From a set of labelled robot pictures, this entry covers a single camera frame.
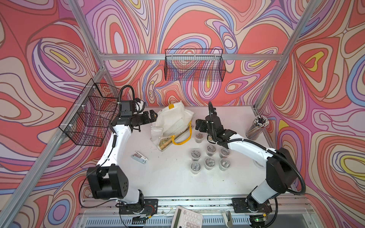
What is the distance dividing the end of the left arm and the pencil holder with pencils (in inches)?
25.4

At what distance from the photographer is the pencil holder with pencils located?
88cm

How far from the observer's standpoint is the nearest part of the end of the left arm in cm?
57
